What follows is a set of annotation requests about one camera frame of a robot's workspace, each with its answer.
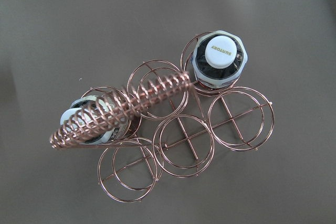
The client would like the copper wire bottle rack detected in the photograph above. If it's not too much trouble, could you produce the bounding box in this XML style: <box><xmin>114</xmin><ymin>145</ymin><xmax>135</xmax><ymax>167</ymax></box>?
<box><xmin>50</xmin><ymin>31</ymin><xmax>275</xmax><ymax>202</ymax></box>

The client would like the tea bottle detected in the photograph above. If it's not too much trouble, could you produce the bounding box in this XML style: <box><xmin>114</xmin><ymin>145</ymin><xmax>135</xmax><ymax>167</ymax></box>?
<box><xmin>192</xmin><ymin>30</ymin><xmax>248</xmax><ymax>89</ymax></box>
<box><xmin>60</xmin><ymin>93</ymin><xmax>131</xmax><ymax>145</ymax></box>

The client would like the tea bottle far right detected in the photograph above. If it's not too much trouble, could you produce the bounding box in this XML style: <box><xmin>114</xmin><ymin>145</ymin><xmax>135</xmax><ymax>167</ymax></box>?
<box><xmin>192</xmin><ymin>30</ymin><xmax>248</xmax><ymax>89</ymax></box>

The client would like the tea bottle far left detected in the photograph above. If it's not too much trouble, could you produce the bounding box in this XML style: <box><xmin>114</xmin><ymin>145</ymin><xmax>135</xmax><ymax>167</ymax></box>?
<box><xmin>60</xmin><ymin>93</ymin><xmax>131</xmax><ymax>145</ymax></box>

